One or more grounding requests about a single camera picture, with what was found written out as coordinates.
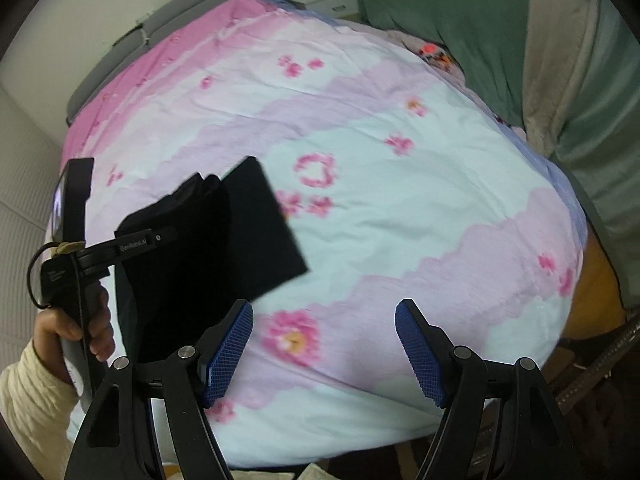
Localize orange and black toy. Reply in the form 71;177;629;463
417;42;459;74

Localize green curtain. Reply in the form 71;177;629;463
339;0;640;312

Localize black cable loop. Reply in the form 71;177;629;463
28;244;57;309

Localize white nightstand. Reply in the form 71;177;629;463
290;0;359;16

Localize pink floral duvet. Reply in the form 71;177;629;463
42;0;587;467

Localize grey padded headboard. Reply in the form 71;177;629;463
66;0;287;127

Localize brown wicker chair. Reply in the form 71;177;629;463
549;310;640;480

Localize person's left forearm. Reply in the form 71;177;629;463
0;337;87;480

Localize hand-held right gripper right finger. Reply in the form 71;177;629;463
395;299;576;480

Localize beige curtain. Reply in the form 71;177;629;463
519;0;617;162

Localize black pants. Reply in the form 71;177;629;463
114;156;309;367

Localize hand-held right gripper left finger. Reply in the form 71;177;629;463
65;299;255;480

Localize white louvred wardrobe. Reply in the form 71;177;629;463
0;85;67;321

